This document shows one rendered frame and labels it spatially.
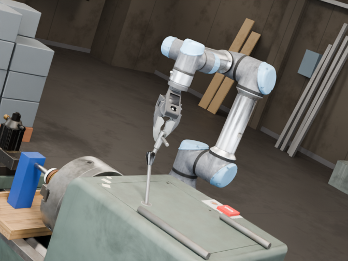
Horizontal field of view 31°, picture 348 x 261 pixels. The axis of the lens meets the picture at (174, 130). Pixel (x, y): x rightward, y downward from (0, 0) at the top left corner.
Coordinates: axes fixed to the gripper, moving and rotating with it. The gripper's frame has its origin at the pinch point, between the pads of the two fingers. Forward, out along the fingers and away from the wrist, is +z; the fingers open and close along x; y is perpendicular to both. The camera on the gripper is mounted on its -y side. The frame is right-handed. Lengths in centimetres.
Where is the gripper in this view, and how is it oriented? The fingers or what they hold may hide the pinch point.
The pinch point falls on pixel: (158, 139)
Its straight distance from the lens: 213.5
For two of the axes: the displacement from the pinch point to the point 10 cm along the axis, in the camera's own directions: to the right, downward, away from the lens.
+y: -1.9, -2.7, 9.4
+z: -3.7, 9.1, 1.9
